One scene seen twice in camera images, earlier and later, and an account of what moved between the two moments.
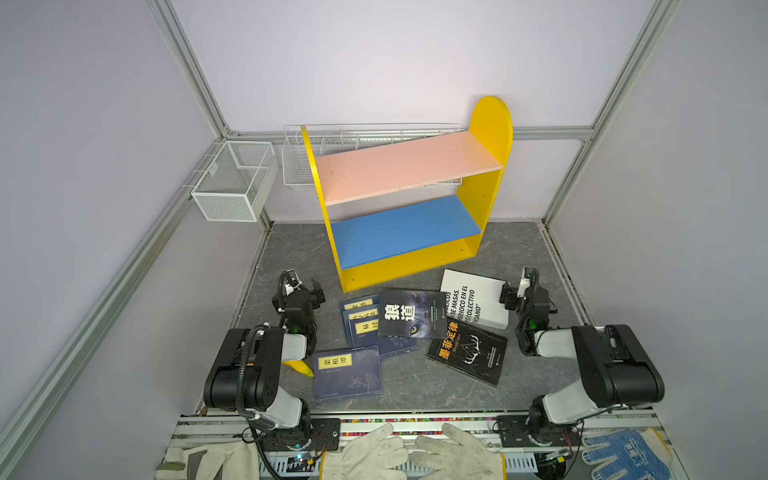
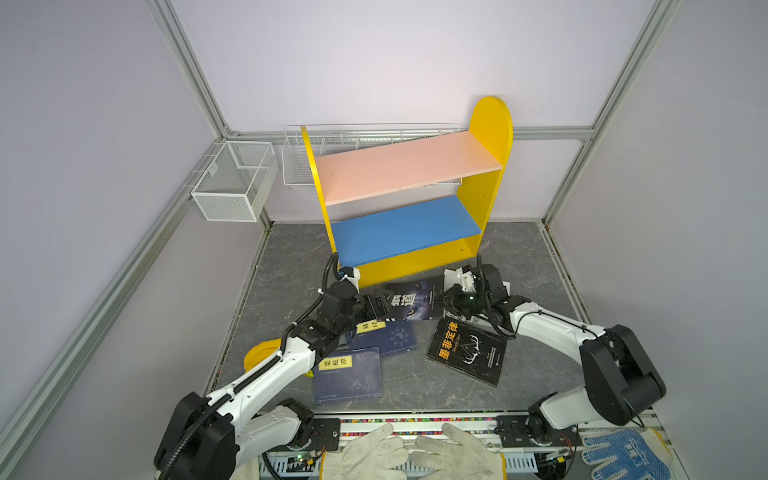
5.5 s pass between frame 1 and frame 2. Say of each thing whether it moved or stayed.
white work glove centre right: stayed
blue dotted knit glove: stayed
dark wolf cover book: moved
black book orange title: stayed
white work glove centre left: stayed
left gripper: moved
